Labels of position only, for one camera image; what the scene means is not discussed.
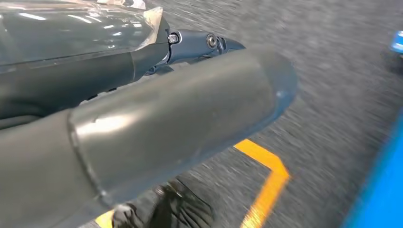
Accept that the blue metal shelf rack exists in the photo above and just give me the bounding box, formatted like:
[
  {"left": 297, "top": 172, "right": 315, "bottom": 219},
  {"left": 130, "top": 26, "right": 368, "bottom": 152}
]
[
  {"left": 341, "top": 107, "right": 403, "bottom": 228},
  {"left": 390, "top": 29, "right": 403, "bottom": 55}
]

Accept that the yellow floor tape square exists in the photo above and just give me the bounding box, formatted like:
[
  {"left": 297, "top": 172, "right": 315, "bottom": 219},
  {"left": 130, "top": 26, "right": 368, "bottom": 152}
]
[{"left": 94, "top": 138, "right": 291, "bottom": 228}]

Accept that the black robot foot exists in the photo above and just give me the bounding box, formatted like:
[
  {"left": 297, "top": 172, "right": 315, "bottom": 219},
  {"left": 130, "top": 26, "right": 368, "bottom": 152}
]
[{"left": 112, "top": 179, "right": 215, "bottom": 228}]

